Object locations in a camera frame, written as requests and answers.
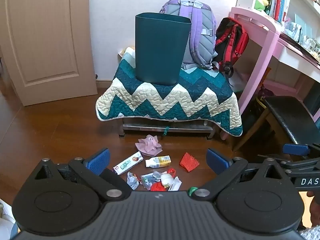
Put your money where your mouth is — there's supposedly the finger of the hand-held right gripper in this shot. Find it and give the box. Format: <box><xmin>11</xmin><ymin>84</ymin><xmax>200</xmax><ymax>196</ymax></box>
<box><xmin>257</xmin><ymin>154</ymin><xmax>294</xmax><ymax>165</ymax></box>
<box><xmin>282</xmin><ymin>142</ymin><xmax>320</xmax><ymax>157</ymax></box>

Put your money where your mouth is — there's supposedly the dark teal trash bin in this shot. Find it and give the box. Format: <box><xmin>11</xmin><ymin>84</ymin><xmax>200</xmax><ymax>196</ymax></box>
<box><xmin>135</xmin><ymin>12</ymin><xmax>192</xmax><ymax>86</ymax></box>

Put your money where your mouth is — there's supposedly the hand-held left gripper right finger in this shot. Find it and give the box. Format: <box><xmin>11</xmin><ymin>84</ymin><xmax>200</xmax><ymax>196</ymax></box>
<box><xmin>187</xmin><ymin>148</ymin><xmax>285</xmax><ymax>202</ymax></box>

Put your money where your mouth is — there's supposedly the person's right hand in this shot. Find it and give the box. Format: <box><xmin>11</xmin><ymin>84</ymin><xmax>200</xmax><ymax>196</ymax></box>
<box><xmin>305</xmin><ymin>191</ymin><xmax>320</xmax><ymax>229</ymax></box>

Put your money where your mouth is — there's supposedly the white torn wrapper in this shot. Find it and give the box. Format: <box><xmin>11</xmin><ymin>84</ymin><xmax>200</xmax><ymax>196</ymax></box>
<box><xmin>169</xmin><ymin>176</ymin><xmax>183</xmax><ymax>192</ymax></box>

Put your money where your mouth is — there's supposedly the white tissue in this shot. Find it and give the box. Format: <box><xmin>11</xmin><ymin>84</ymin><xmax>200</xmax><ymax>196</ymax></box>
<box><xmin>160</xmin><ymin>172</ymin><xmax>174</xmax><ymax>187</ymax></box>

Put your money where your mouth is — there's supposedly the silver wrapper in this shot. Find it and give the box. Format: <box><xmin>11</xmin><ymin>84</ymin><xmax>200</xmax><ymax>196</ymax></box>
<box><xmin>126</xmin><ymin>172</ymin><xmax>140</xmax><ymax>190</ymax></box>

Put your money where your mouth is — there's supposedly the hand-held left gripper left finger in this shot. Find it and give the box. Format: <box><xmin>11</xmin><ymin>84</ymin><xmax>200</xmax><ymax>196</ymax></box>
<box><xmin>32</xmin><ymin>148</ymin><xmax>133</xmax><ymax>202</ymax></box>

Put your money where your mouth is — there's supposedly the black seat wooden chair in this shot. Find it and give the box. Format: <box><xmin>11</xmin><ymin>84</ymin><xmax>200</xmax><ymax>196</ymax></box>
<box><xmin>232</xmin><ymin>95</ymin><xmax>320</xmax><ymax>153</ymax></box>

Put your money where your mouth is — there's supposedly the blue wrapper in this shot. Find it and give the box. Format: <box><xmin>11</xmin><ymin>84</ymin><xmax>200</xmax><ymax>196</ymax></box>
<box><xmin>140</xmin><ymin>171</ymin><xmax>162</xmax><ymax>189</ymax></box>

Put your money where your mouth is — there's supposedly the teal cream zigzag quilt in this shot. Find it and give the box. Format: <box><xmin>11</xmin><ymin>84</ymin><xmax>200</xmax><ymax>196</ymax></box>
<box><xmin>95</xmin><ymin>47</ymin><xmax>243</xmax><ymax>137</ymax></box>

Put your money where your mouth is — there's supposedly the beige wooden door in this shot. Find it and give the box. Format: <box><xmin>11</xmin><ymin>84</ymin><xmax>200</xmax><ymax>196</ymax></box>
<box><xmin>0</xmin><ymin>0</ymin><xmax>98</xmax><ymax>107</ymax></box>

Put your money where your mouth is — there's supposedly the white cookie box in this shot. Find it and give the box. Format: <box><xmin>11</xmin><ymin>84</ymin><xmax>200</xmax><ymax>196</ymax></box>
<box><xmin>114</xmin><ymin>151</ymin><xmax>144</xmax><ymax>176</ymax></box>

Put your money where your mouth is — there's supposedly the purple grey backpack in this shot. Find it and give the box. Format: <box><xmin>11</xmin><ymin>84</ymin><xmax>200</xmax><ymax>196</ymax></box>
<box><xmin>159</xmin><ymin>0</ymin><xmax>220</xmax><ymax>71</ymax></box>

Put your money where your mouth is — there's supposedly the clutter on desk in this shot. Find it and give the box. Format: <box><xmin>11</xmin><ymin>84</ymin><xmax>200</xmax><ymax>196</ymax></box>
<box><xmin>285</xmin><ymin>17</ymin><xmax>320</xmax><ymax>57</ymax></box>

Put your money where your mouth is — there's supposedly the red plastic bag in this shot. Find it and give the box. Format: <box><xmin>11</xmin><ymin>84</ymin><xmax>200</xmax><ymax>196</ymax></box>
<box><xmin>150</xmin><ymin>168</ymin><xmax>177</xmax><ymax>192</ymax></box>

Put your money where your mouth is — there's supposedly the row of red books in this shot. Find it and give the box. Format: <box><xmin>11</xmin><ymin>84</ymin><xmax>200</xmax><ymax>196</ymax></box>
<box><xmin>260</xmin><ymin>0</ymin><xmax>293</xmax><ymax>23</ymax></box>

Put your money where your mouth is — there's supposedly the pink cloth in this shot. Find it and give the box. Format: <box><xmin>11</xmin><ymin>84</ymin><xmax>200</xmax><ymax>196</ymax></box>
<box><xmin>135</xmin><ymin>134</ymin><xmax>163</xmax><ymax>155</ymax></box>

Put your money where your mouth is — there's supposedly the red foam fruit net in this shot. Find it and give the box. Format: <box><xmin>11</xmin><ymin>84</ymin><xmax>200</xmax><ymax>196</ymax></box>
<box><xmin>179</xmin><ymin>152</ymin><xmax>200</xmax><ymax>173</ymax></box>

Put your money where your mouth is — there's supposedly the red black backpack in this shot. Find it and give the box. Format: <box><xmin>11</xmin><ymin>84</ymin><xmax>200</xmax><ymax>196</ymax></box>
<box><xmin>214</xmin><ymin>17</ymin><xmax>250</xmax><ymax>81</ymax></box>

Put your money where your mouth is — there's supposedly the yellow patterned cloth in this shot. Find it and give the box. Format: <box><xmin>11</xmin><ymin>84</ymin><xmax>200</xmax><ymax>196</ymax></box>
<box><xmin>117</xmin><ymin>47</ymin><xmax>131</xmax><ymax>58</ymax></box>

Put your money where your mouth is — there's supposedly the person's right forearm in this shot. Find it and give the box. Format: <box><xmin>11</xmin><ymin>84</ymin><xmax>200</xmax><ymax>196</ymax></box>
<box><xmin>299</xmin><ymin>224</ymin><xmax>320</xmax><ymax>240</ymax></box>

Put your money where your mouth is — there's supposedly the pink desk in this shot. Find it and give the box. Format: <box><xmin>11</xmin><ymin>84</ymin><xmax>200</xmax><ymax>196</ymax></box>
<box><xmin>230</xmin><ymin>6</ymin><xmax>320</xmax><ymax>110</ymax></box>

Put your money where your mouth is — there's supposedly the yellow white milk bottle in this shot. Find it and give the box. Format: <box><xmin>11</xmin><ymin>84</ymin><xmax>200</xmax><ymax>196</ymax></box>
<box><xmin>145</xmin><ymin>155</ymin><xmax>172</xmax><ymax>169</ymax></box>

